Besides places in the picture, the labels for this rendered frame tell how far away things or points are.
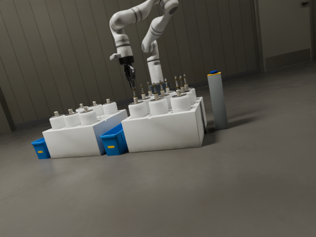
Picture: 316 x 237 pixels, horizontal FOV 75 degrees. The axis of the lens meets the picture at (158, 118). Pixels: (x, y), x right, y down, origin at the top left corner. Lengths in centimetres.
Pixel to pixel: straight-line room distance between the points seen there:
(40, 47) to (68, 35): 43
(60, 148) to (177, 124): 75
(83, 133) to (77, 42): 241
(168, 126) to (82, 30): 273
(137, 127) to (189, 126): 27
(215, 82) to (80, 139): 82
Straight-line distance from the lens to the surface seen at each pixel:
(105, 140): 115
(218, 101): 118
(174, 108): 101
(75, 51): 348
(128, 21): 111
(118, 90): 341
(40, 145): 151
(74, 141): 130
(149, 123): 103
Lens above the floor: 38
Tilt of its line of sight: 12 degrees down
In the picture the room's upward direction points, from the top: 12 degrees counter-clockwise
